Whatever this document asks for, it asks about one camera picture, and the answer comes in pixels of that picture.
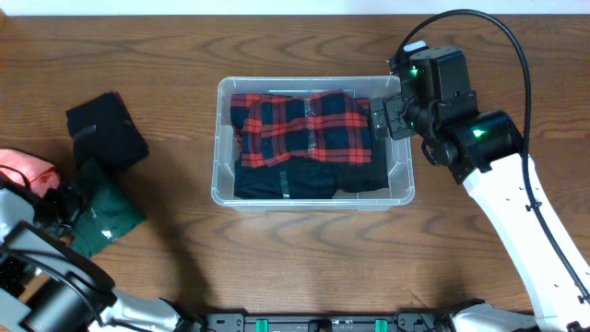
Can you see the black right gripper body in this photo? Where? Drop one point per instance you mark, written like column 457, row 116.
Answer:
column 412, row 120

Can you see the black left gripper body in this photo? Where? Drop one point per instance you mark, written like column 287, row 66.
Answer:
column 64, row 203

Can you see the pink garment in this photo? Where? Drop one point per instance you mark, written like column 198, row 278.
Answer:
column 38, row 175

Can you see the dark green taped garment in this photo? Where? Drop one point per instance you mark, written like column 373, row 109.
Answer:
column 108, row 214

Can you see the black taped garment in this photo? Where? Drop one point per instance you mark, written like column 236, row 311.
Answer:
column 103, row 130

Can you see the red plaid garment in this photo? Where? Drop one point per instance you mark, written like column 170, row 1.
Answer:
column 327, row 127

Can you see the dark navy garment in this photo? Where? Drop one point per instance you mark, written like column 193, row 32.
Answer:
column 293, row 179

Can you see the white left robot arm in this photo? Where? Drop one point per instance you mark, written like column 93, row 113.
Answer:
column 46, row 286

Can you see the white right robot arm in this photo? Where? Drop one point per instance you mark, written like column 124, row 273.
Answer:
column 484, row 154

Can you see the clear plastic storage bin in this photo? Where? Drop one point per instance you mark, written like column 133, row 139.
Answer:
column 401, row 187

